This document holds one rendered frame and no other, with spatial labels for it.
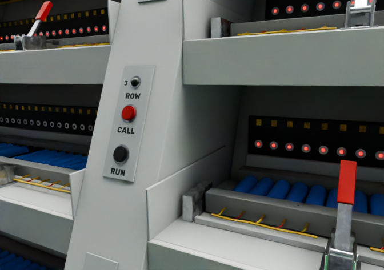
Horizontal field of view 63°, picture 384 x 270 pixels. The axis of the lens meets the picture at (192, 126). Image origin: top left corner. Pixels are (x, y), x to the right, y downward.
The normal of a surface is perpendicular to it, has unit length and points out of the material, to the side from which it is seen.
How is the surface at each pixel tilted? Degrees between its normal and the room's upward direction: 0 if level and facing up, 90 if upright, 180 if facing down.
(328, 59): 111
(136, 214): 90
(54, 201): 21
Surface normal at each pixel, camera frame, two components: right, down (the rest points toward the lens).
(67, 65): -0.47, 0.15
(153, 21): -0.44, -0.22
